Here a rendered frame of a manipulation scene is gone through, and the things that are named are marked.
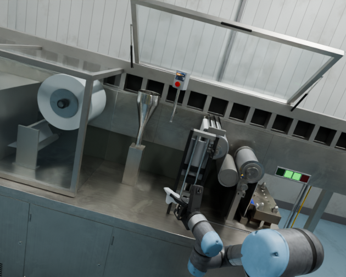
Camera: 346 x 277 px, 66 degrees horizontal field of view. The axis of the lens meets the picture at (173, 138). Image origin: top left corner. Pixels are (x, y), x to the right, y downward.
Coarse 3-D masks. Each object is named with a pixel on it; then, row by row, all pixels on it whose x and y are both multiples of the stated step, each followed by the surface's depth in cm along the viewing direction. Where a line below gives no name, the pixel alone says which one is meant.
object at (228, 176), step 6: (228, 156) 180; (228, 162) 169; (234, 162) 177; (222, 168) 163; (228, 168) 160; (234, 168) 163; (222, 174) 162; (228, 174) 161; (234, 174) 161; (222, 180) 163; (228, 180) 162; (234, 180) 163
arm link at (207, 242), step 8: (200, 224) 98; (208, 224) 98; (192, 232) 100; (200, 232) 95; (208, 232) 94; (200, 240) 94; (208, 240) 92; (216, 240) 91; (200, 248) 94; (208, 248) 90; (216, 248) 92; (208, 256) 92
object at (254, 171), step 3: (249, 168) 157; (252, 168) 156; (255, 168) 156; (246, 171) 158; (249, 171) 157; (252, 171) 157; (255, 171) 157; (258, 171) 157; (246, 174) 158; (252, 174) 157; (255, 174) 157; (258, 174) 157; (249, 177) 158; (252, 177) 158; (255, 177) 158
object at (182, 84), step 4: (176, 72) 148; (180, 72) 147; (184, 72) 146; (176, 76) 149; (180, 76) 148; (184, 76) 146; (188, 76) 148; (176, 80) 149; (180, 80) 148; (184, 80) 147; (188, 80) 150; (176, 84) 148; (180, 84) 148; (184, 84) 148; (180, 88) 149; (184, 88) 150
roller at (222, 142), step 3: (219, 138) 156; (222, 138) 156; (219, 141) 156; (222, 141) 156; (225, 141) 156; (222, 144) 157; (225, 144) 156; (222, 147) 157; (225, 147) 157; (222, 150) 158; (225, 150) 158; (222, 153) 158; (225, 153) 158; (219, 156) 159; (222, 156) 159
